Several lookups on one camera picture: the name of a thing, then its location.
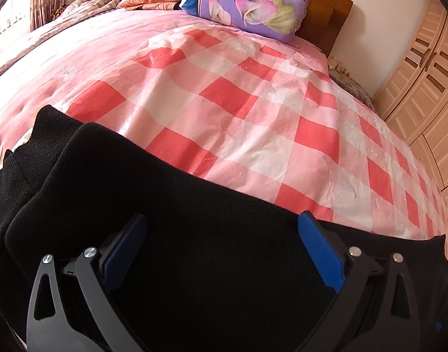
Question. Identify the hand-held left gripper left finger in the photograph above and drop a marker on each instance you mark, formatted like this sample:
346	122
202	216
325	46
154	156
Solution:
125	253

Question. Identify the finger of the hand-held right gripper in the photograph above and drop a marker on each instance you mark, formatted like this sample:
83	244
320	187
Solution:
439	327

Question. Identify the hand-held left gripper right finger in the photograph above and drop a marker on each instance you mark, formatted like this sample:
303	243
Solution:
319	253

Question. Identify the black pants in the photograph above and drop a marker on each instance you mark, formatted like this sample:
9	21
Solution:
209	264

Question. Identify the pink checkered plastic bed cover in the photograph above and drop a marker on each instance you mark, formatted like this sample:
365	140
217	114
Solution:
246	117

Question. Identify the nightstand with floral cloth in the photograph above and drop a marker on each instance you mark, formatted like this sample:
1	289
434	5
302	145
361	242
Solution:
352	88

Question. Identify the light wooden wardrobe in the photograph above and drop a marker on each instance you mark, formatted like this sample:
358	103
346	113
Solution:
429	80

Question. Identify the pink bed sheet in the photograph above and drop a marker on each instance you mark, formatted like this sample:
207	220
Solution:
81	44

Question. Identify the large wooden headboard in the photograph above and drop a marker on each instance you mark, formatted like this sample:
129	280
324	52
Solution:
319	11

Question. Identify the grey floral blanket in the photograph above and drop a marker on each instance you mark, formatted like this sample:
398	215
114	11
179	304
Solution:
84	9

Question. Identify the folded purple floral quilt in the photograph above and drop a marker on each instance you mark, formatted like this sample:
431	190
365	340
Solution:
246	7

